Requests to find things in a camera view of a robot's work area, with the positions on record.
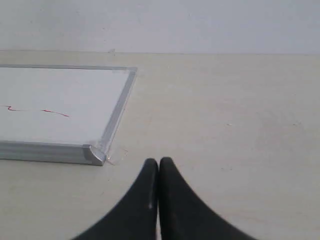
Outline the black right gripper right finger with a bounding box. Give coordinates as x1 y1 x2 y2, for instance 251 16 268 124
159 157 252 240

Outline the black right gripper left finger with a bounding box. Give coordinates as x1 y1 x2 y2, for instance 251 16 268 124
75 158 159 240

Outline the white board aluminium frame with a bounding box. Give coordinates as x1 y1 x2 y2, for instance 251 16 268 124
0 64 137 166

